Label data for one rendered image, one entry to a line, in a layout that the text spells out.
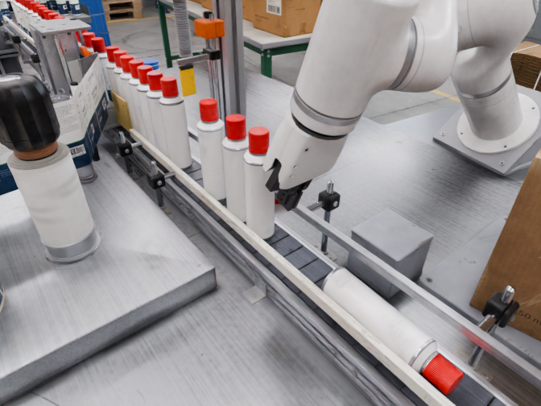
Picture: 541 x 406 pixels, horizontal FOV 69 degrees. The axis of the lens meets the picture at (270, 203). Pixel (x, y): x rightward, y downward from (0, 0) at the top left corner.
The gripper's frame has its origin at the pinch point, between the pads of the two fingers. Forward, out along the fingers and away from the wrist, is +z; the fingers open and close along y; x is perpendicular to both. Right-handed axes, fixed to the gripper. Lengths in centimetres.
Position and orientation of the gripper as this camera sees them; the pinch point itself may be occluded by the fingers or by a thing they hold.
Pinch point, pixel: (289, 195)
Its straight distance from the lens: 59.3
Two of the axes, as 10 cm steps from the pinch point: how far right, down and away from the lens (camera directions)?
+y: -7.9, 3.5, -5.1
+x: 5.8, 7.1, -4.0
